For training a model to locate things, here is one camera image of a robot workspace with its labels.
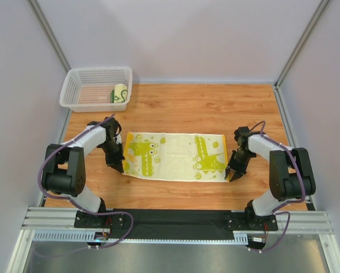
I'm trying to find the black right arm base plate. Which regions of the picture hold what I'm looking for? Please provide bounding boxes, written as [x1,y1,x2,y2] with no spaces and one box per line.
[225,212,278,231]

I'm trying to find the aluminium front frame rail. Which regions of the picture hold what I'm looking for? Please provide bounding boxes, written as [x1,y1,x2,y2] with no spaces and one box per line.
[22,207,333,234]

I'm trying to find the aluminium right corner post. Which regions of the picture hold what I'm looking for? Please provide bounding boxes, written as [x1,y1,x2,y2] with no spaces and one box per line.
[274,0,332,90]

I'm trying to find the yellow and cream towel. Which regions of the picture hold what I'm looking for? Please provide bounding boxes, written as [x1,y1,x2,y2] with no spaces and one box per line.
[123,132,228,183]

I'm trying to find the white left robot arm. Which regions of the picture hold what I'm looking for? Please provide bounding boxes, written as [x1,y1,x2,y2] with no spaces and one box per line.
[38,115,124,216]

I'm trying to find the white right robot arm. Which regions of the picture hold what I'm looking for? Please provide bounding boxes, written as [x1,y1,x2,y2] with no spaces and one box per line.
[225,127,316,225]

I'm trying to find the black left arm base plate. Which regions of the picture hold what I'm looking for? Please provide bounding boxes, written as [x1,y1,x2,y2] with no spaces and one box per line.
[73,211,131,229]

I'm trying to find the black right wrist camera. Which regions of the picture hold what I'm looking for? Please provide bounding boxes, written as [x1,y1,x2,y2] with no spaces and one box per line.
[234,126,251,142]

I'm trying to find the aluminium left corner post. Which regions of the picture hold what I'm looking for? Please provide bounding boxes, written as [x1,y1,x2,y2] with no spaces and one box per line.
[27,0,71,73]

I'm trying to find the white perforated plastic basket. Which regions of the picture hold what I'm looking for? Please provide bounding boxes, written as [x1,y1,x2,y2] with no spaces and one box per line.
[59,67,133,112]

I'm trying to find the aluminium corner post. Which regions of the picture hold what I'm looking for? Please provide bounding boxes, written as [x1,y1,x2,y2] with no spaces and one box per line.
[274,0,332,90]
[27,0,71,73]

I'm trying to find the green and cream patterned towel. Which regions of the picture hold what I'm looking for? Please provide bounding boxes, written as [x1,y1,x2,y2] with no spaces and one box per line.
[110,84,128,104]

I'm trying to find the grey slotted cable duct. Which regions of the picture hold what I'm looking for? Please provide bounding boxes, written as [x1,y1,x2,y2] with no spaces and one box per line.
[32,230,249,245]

